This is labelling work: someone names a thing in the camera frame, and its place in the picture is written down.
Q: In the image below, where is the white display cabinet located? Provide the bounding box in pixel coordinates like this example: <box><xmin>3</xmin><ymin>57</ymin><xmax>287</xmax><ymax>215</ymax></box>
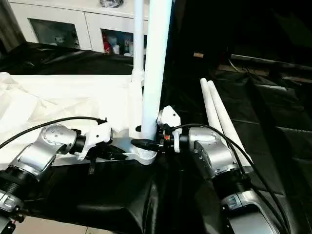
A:
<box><xmin>9</xmin><ymin>0</ymin><xmax>150</xmax><ymax>56</ymax></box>

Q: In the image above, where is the long black bar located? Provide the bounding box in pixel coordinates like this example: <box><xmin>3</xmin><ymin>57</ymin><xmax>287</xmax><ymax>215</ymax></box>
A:
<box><xmin>230</xmin><ymin>54</ymin><xmax>312</xmax><ymax>72</ymax></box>

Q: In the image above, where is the red white box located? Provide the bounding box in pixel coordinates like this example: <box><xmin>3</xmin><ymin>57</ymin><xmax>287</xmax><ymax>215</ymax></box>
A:
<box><xmin>102</xmin><ymin>34</ymin><xmax>111</xmax><ymax>54</ymax></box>

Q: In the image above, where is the white plastic table leg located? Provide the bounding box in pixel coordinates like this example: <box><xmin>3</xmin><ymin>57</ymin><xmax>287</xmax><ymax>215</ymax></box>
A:
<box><xmin>131</xmin><ymin>0</ymin><xmax>145</xmax><ymax>86</ymax></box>
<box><xmin>199</xmin><ymin>78</ymin><xmax>226</xmax><ymax>137</ymax></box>
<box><xmin>207</xmin><ymin>81</ymin><xmax>254</xmax><ymax>173</ymax></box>
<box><xmin>135</xmin><ymin>0</ymin><xmax>174</xmax><ymax>161</ymax></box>

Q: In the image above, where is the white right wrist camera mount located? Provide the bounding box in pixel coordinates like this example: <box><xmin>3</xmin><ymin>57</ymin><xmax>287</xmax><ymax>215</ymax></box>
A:
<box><xmin>156</xmin><ymin>105</ymin><xmax>183</xmax><ymax>154</ymax></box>

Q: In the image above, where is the black shiny mat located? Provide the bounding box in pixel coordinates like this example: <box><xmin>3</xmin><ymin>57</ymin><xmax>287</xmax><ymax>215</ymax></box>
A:
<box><xmin>0</xmin><ymin>41</ymin><xmax>312</xmax><ymax>234</ymax></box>

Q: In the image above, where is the black silver ornament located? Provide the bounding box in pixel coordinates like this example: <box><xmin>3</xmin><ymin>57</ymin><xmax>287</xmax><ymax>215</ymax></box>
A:
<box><xmin>99</xmin><ymin>0</ymin><xmax>125</xmax><ymax>8</ymax></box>

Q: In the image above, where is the black left wrist camera cable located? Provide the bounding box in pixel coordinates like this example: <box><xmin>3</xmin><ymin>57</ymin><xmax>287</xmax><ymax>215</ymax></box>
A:
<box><xmin>0</xmin><ymin>116</ymin><xmax>108</xmax><ymax>150</ymax></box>

